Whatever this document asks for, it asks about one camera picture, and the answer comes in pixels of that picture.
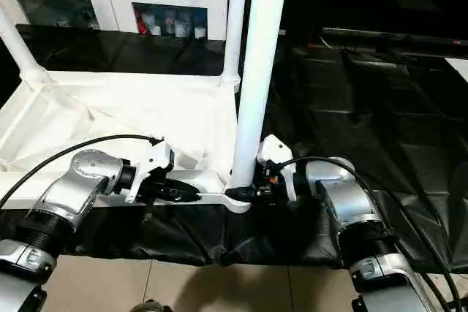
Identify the black robot left foot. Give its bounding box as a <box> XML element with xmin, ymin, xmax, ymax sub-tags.
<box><xmin>132</xmin><ymin>299</ymin><xmax>175</xmax><ymax>312</ymax></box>

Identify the black plastic mat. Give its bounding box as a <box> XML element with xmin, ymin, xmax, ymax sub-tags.
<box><xmin>0</xmin><ymin>23</ymin><xmax>468</xmax><ymax>273</ymax></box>

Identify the white flat sheet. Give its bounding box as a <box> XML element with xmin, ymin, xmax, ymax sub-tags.
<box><xmin>446</xmin><ymin>58</ymin><xmax>468</xmax><ymax>83</ymax></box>

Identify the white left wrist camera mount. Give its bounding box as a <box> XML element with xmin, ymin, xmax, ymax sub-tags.
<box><xmin>126</xmin><ymin>140</ymin><xmax>176</xmax><ymax>205</ymax></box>

